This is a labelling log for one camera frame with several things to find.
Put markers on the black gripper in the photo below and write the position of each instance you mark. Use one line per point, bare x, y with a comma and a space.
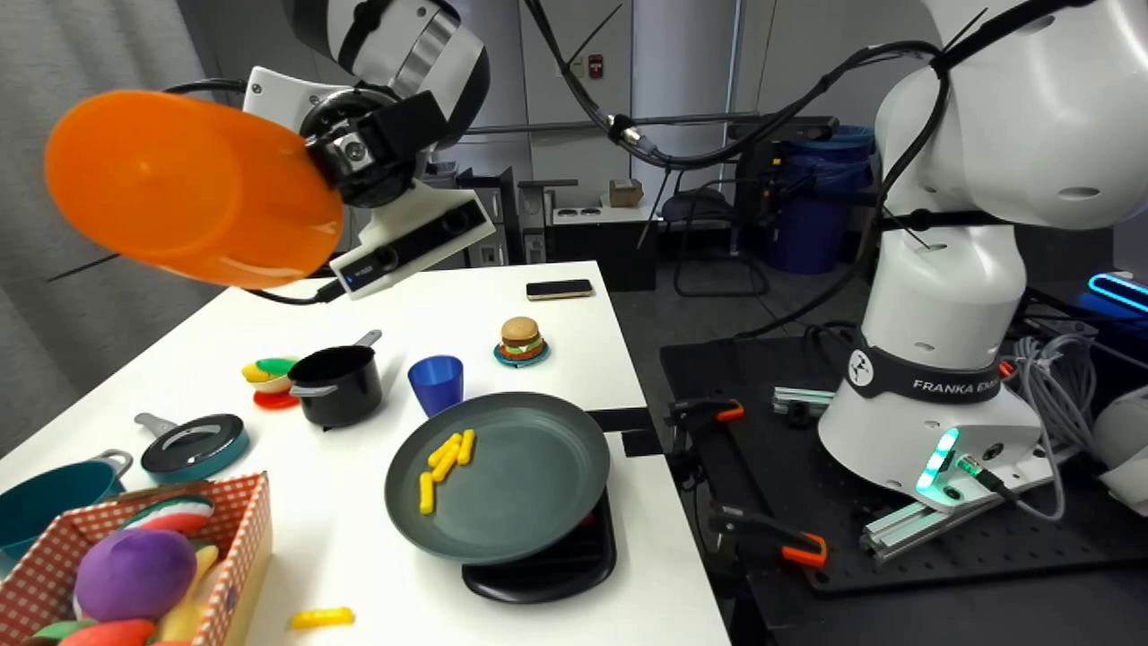
367, 141

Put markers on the yellow fry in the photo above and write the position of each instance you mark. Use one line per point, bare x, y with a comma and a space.
322, 620

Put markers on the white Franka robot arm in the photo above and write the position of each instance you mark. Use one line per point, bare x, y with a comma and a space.
1015, 115

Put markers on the blue plastic cup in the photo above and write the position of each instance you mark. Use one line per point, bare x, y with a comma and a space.
435, 383

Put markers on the teal small burger plate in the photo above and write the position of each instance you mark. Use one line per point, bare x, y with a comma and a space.
518, 360

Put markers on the yellow fries on plate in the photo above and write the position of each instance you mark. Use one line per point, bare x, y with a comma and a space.
456, 450

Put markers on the dark grey round plate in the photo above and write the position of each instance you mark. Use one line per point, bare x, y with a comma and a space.
539, 467

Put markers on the black phone on table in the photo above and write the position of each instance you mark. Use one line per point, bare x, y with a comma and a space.
561, 290

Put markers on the green toy food piece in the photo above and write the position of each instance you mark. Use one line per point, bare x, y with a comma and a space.
277, 367

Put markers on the black saucepan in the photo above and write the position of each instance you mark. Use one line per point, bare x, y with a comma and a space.
340, 385

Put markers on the toy hamburger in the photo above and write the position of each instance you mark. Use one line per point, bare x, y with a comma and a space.
520, 331

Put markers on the red toy food disc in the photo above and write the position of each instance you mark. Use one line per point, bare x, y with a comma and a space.
274, 398

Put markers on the black square scale base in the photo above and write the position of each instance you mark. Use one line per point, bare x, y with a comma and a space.
568, 570

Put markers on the blue barrel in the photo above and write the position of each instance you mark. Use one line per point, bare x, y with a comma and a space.
814, 194

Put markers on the teal pot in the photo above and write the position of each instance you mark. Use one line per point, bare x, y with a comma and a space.
30, 507

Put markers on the purple plush toy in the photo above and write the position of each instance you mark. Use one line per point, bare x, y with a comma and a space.
135, 577

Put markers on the red plush tomato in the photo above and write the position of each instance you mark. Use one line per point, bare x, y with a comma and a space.
93, 632

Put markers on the red checkered cardboard basket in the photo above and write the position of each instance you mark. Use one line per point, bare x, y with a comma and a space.
240, 530

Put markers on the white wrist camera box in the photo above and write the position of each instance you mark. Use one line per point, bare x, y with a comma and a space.
411, 235

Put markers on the teal lid with handle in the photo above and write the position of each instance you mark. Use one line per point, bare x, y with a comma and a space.
190, 450

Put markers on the black flat bracket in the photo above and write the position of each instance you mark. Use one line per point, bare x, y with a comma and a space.
633, 428

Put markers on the orange handled black clamp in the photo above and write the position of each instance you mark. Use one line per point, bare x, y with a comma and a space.
786, 543

